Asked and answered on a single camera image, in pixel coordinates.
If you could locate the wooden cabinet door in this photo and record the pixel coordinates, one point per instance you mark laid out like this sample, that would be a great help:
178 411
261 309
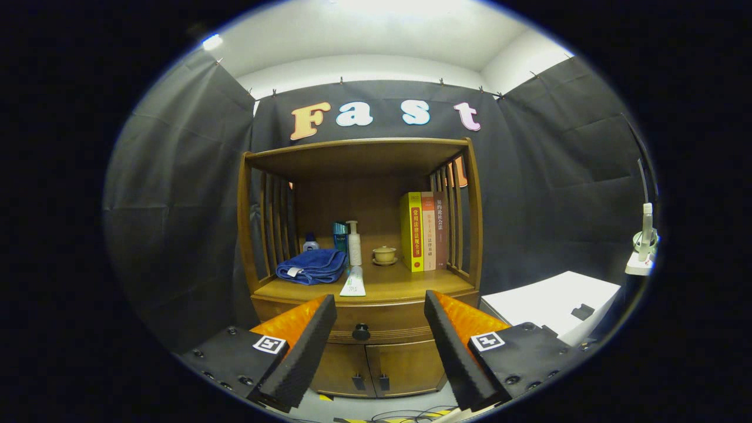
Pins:
408 367
341 367

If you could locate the wooden cabinet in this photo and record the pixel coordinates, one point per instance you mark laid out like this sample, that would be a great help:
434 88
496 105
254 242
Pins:
352 158

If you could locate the ceiling light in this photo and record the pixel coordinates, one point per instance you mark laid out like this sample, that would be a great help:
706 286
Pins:
212 42

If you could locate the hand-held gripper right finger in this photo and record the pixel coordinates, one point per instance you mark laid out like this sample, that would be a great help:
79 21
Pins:
455 352

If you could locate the blue folded towel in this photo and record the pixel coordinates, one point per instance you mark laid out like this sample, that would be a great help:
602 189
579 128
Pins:
311 265

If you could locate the brown book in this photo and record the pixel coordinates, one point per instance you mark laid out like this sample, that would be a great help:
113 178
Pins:
441 235

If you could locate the white desk lamp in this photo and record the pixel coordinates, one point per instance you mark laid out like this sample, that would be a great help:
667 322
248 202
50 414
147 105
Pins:
646 229

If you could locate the yellow book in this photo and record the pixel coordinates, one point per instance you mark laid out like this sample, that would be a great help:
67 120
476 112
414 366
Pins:
410 235

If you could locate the small white blue-capped bottle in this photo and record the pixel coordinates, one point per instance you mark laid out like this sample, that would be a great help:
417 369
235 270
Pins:
311 244

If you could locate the white green toothpaste tube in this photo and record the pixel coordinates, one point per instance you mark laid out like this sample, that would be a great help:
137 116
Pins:
353 285

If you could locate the white side table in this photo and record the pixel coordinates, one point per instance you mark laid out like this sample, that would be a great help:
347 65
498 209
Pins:
546 299

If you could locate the orange book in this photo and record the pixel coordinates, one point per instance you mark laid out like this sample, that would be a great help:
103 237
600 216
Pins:
429 235

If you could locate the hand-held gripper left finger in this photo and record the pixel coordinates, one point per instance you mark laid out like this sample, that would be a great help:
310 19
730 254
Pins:
305 352

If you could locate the white pump bottle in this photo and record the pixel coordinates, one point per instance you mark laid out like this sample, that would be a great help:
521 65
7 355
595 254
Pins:
354 249

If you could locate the teal blue box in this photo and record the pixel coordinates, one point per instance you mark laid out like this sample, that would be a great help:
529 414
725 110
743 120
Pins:
340 238

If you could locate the wooden countertop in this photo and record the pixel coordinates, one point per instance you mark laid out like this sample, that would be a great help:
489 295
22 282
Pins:
399 285

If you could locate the small black object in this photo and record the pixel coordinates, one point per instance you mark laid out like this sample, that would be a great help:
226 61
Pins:
583 311

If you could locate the yellow lidded teacup with saucer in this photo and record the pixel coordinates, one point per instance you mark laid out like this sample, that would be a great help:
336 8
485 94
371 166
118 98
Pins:
385 255

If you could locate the wooden drawer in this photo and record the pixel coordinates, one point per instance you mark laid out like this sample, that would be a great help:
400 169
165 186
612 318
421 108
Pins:
388 320

